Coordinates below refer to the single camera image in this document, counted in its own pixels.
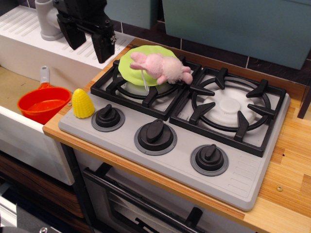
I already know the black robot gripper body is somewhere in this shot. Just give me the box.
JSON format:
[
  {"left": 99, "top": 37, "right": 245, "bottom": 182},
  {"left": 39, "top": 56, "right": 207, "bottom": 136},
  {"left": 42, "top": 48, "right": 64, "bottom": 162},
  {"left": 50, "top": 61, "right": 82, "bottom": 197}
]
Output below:
[{"left": 53, "top": 0, "right": 116, "bottom": 41}]

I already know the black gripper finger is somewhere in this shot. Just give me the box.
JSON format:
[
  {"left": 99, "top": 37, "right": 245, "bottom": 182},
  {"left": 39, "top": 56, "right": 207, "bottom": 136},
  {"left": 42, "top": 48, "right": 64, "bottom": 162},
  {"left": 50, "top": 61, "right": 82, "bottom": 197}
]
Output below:
[
  {"left": 58, "top": 21, "right": 86, "bottom": 50},
  {"left": 91, "top": 34, "right": 115, "bottom": 64}
]

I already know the pink plush bunny toy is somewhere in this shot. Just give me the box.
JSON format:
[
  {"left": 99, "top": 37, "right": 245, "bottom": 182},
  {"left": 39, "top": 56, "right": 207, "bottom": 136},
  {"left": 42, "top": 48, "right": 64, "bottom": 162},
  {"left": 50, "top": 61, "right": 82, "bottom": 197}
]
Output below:
[{"left": 130, "top": 52, "right": 193, "bottom": 85}]

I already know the grey toy faucet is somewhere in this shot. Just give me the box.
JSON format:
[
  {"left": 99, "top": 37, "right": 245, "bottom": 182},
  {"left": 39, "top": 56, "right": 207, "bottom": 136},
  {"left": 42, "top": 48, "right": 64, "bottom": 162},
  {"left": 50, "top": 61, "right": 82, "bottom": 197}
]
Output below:
[{"left": 35, "top": 0, "right": 63, "bottom": 41}]

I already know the lime green plastic plate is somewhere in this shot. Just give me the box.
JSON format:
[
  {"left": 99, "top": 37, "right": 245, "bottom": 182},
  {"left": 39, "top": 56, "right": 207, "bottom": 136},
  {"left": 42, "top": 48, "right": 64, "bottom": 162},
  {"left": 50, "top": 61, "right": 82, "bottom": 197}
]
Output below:
[{"left": 118, "top": 45, "right": 176, "bottom": 86}]

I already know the yellow toy corn cob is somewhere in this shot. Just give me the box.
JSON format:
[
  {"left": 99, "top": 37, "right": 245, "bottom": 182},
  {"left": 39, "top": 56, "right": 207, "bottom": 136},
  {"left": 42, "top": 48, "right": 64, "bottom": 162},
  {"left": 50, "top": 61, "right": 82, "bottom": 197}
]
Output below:
[{"left": 72, "top": 88, "right": 95, "bottom": 118}]

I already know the black left stove knob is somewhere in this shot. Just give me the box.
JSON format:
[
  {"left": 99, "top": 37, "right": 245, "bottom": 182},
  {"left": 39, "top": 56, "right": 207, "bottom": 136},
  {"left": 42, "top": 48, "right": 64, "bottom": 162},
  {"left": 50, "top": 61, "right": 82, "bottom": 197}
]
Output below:
[{"left": 91, "top": 104, "right": 125, "bottom": 133}]

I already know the black stove knob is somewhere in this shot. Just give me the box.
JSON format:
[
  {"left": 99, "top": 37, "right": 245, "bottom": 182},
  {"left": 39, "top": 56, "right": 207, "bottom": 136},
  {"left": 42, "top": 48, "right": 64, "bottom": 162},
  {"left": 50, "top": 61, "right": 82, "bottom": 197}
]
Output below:
[
  {"left": 91, "top": 104, "right": 125, "bottom": 133},
  {"left": 190, "top": 144, "right": 229, "bottom": 177},
  {"left": 134, "top": 119, "right": 177, "bottom": 156}
]

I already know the orange plastic saucepan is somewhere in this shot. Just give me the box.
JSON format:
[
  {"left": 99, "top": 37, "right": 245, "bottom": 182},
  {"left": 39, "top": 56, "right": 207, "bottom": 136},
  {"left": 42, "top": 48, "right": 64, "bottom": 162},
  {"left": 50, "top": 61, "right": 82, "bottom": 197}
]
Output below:
[{"left": 17, "top": 66, "right": 71, "bottom": 125}]

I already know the black left burner grate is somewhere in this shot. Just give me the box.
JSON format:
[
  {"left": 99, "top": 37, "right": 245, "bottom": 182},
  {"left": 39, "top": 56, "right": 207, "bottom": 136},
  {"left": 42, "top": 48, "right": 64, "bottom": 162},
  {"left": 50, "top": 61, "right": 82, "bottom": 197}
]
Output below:
[{"left": 90, "top": 60, "right": 190, "bottom": 120}]

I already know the black burner grate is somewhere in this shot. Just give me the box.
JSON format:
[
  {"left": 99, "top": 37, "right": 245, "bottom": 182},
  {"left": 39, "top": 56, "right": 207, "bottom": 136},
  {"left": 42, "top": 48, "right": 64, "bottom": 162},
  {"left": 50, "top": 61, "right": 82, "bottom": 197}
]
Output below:
[
  {"left": 90, "top": 60, "right": 190, "bottom": 120},
  {"left": 170, "top": 67, "right": 291, "bottom": 157}
]

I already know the black middle stove knob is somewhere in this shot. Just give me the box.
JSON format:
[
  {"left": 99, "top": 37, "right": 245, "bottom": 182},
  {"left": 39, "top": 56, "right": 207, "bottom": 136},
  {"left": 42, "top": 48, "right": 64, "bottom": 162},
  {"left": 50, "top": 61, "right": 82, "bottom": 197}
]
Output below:
[{"left": 134, "top": 119, "right": 177, "bottom": 156}]

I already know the white toy sink unit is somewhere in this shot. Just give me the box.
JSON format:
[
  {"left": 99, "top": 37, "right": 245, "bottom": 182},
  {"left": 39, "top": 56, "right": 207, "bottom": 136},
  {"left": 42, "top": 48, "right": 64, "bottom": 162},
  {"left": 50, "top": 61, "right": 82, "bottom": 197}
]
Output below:
[{"left": 0, "top": 5, "right": 136, "bottom": 186}]

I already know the black right burner grate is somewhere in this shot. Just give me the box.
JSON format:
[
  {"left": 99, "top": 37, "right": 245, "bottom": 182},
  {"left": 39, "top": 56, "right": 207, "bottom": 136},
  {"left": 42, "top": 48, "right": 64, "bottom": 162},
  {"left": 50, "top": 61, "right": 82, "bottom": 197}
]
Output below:
[{"left": 170, "top": 67, "right": 291, "bottom": 157}]

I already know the black right stove knob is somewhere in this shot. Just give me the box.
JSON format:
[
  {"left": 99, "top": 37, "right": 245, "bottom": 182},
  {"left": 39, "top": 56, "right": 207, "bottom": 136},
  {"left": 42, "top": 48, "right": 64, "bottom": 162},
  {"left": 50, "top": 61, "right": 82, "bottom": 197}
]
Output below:
[{"left": 190, "top": 144, "right": 229, "bottom": 177}]

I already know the toy oven door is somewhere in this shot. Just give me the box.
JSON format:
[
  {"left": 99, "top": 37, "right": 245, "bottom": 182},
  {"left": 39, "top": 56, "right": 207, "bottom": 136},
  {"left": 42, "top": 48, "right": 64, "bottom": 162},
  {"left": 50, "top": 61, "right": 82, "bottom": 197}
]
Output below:
[{"left": 81, "top": 163, "right": 212, "bottom": 233}]

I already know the grey toy stove top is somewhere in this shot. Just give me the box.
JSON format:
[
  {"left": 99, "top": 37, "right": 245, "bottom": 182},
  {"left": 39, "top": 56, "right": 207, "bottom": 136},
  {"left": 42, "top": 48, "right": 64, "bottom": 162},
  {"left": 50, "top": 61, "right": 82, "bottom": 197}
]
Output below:
[{"left": 58, "top": 57, "right": 292, "bottom": 212}]

